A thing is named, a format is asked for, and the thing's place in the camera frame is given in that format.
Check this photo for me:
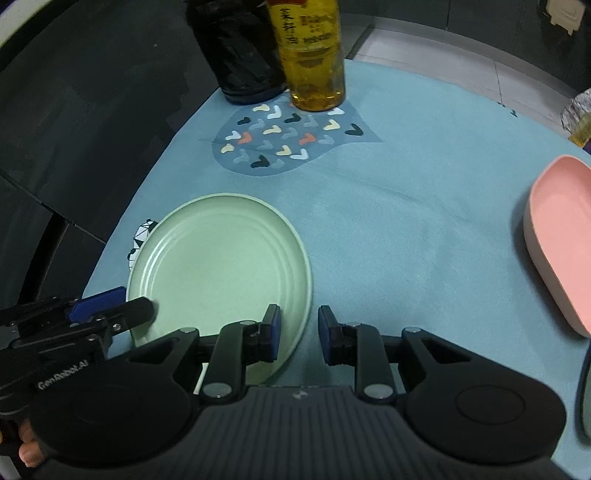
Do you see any dark vinegar bottle green label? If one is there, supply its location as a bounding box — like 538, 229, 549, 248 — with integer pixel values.
185, 0, 287, 104

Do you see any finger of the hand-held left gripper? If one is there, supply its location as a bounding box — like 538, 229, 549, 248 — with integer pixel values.
0, 286, 128, 326
69, 296, 158, 335

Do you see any pink plastic bowl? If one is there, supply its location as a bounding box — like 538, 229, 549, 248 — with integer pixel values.
523, 155, 591, 337

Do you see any green round plate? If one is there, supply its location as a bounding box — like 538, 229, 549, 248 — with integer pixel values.
127, 193, 314, 385

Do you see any person's left hand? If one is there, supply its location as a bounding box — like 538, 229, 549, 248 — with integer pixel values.
18, 421, 49, 468

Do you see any blue printed tablecloth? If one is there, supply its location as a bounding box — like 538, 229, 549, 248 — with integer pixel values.
83, 58, 591, 462

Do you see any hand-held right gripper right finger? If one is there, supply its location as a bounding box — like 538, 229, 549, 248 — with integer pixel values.
318, 305, 468, 401

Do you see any beige hanging waste bin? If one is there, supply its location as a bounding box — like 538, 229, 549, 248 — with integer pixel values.
545, 0, 583, 33

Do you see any yellow cooking oil bottle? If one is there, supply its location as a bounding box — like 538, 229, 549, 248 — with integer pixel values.
268, 0, 347, 113

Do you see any patterned plastic bag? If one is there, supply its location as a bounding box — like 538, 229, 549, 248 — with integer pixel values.
561, 88, 591, 134

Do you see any black plastic bowl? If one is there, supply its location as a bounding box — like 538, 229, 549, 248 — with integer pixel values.
575, 342, 591, 439

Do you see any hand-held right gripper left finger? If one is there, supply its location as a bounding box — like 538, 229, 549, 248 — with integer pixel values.
129, 304, 282, 400

